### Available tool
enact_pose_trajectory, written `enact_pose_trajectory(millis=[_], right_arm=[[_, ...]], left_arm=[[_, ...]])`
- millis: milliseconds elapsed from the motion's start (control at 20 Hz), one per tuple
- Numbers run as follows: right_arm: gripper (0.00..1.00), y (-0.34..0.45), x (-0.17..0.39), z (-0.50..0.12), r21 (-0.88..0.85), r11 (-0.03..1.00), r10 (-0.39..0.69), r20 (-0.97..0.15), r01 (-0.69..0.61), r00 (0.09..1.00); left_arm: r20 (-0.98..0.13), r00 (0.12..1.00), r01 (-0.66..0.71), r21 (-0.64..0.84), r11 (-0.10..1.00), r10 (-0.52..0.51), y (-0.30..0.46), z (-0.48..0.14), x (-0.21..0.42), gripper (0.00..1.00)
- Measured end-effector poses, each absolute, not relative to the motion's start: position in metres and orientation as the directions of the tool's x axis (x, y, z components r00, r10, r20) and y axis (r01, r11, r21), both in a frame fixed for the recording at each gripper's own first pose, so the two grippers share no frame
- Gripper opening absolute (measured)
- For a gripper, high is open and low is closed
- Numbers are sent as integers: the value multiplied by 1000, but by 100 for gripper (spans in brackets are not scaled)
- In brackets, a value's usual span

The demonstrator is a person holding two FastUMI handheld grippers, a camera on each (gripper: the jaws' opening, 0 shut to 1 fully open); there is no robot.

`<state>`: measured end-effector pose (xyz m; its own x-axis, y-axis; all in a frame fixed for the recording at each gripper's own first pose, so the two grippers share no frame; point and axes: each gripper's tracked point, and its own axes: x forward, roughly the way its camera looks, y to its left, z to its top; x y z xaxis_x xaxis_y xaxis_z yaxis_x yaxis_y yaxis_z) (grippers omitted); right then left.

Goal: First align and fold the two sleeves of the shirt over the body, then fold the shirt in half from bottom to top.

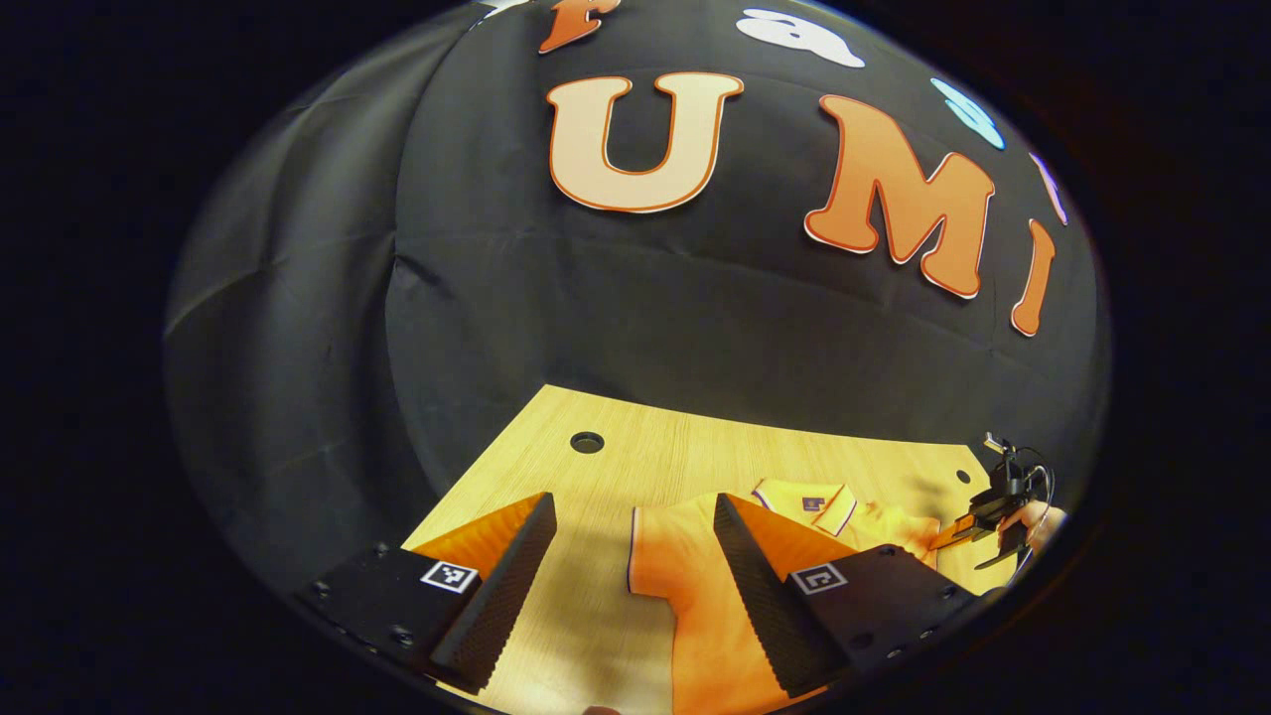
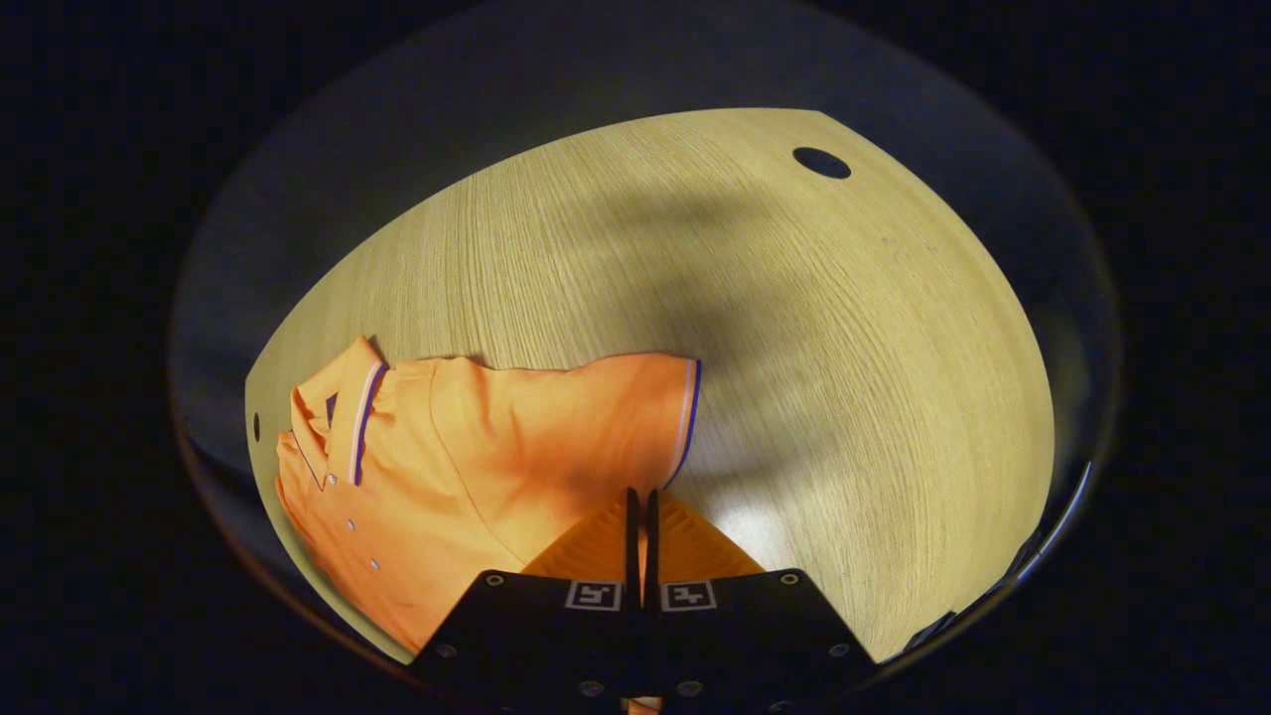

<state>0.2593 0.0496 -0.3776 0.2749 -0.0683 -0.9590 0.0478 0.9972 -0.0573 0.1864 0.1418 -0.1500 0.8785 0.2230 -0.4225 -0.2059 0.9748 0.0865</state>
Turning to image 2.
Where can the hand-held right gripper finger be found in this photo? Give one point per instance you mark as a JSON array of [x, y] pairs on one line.
[[651, 556], [633, 556]]

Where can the orange T-shirt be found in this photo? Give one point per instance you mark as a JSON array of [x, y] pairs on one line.
[[477, 457]]

